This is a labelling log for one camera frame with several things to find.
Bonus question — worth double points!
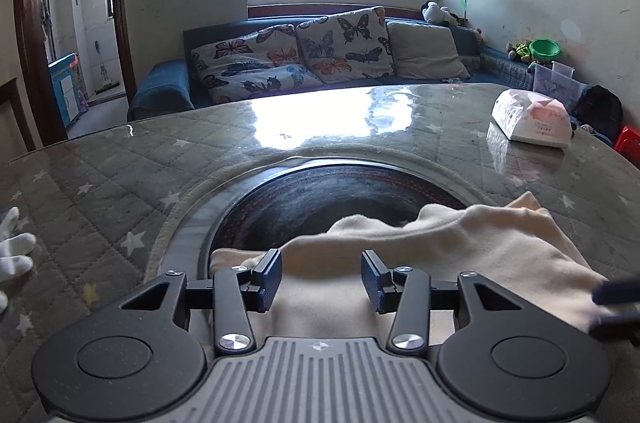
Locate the black round hotplate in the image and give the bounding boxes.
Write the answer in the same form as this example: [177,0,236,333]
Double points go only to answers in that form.
[196,159,470,279]

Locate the butterfly pillow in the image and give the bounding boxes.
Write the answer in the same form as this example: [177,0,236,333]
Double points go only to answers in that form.
[191,24,322,105]
[296,6,396,84]

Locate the cream beige garment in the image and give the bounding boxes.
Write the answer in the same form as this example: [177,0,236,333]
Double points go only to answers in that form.
[209,190,614,344]

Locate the clear plastic storage box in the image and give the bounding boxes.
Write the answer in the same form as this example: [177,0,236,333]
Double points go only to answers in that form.
[533,64,586,113]

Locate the panda plush toy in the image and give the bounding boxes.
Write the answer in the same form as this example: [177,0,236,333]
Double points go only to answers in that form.
[421,1,458,26]

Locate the black backpack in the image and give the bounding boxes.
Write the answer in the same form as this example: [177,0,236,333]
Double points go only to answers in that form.
[573,85,624,146]

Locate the butterfly pillow left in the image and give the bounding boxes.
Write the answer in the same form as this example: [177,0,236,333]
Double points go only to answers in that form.
[191,24,322,105]

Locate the beige cushion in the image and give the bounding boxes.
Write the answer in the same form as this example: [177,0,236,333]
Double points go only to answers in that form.
[387,21,470,81]

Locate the red plastic stool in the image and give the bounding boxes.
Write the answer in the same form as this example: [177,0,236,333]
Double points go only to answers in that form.
[614,125,640,168]

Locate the blue sofa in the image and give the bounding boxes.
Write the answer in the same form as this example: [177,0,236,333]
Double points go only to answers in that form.
[127,14,616,122]

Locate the blue toy cabinet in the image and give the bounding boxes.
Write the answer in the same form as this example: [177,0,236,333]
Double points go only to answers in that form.
[49,53,88,128]

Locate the white cotton glove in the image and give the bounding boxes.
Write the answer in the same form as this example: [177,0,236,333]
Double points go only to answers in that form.
[0,206,37,284]

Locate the white pink tissue pack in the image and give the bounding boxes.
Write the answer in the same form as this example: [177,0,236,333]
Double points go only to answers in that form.
[491,88,573,149]

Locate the quilted grey star tablecloth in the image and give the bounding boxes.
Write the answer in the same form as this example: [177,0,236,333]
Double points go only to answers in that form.
[1,84,639,422]

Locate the green plastic bowl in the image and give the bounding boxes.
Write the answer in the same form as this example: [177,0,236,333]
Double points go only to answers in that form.
[528,39,562,62]

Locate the butterfly pillow right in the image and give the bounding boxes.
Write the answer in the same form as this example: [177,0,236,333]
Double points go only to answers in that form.
[296,6,396,84]

